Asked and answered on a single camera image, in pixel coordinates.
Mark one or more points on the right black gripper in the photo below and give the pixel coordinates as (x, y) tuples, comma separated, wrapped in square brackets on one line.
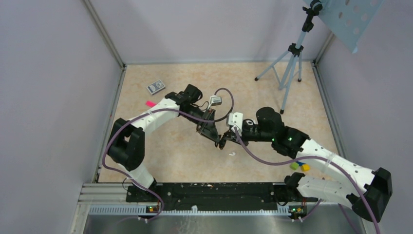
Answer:
[(230, 135)]

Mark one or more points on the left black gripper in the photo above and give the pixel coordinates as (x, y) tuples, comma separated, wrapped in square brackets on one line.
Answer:
[(208, 129)]

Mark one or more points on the black round charging case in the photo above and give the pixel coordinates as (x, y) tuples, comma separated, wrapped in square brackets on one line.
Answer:
[(221, 144)]

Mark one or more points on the white charging case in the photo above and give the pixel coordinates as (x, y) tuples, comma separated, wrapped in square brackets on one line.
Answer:
[(248, 122)]

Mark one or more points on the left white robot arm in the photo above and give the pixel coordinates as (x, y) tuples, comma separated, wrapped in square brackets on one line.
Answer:
[(126, 146)]

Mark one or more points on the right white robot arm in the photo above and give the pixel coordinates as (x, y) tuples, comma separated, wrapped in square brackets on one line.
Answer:
[(364, 190)]

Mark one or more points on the green cube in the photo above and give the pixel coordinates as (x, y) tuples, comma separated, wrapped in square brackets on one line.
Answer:
[(294, 166)]

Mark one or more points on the pink marker strip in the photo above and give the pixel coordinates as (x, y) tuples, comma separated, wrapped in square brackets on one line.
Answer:
[(150, 104)]

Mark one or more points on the grey card box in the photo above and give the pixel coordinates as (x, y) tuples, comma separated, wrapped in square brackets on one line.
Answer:
[(155, 87)]

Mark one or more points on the yellow cube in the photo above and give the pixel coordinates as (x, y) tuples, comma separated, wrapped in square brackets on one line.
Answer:
[(305, 167)]

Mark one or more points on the grey tripod stand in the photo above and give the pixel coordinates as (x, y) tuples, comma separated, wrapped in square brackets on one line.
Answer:
[(294, 65)]

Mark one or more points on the perforated blue metal plate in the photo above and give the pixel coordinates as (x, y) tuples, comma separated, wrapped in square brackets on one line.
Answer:
[(347, 19)]

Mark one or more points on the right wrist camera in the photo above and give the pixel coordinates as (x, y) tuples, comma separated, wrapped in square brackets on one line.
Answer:
[(235, 122)]

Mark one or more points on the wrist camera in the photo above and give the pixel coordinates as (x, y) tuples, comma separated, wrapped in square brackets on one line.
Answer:
[(235, 122), (215, 100)]

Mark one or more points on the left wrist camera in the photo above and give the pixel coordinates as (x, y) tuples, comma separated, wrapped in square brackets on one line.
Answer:
[(215, 100)]

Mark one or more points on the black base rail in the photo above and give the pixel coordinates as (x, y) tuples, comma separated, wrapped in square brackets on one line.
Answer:
[(242, 196)]

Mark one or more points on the white comb cable duct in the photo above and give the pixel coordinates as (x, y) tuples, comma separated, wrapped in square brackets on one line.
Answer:
[(143, 210)]

